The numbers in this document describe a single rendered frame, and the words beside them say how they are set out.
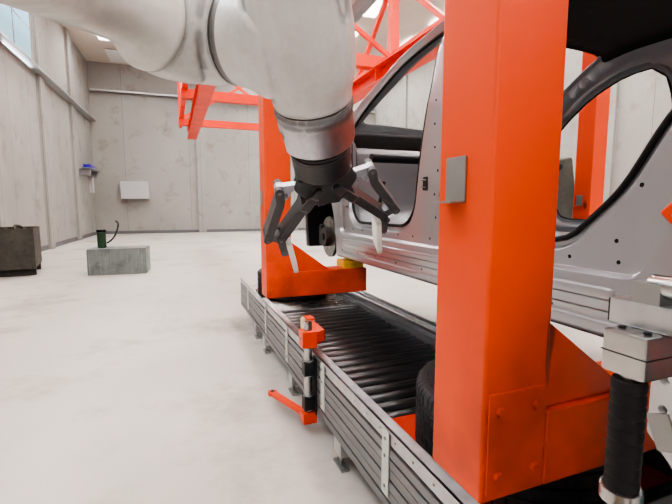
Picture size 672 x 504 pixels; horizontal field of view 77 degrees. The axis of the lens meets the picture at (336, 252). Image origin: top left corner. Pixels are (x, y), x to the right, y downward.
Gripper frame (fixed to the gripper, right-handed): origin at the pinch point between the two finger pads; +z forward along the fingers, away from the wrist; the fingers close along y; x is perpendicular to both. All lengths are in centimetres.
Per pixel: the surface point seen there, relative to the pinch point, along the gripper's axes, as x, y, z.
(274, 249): -136, 23, 137
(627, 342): 27.6, -27.4, -5.5
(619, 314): 23.7, -29.8, -4.2
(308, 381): -46, 17, 137
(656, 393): 28, -43, 17
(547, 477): 30, -33, 49
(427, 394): -5, -22, 81
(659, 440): 33, -41, 22
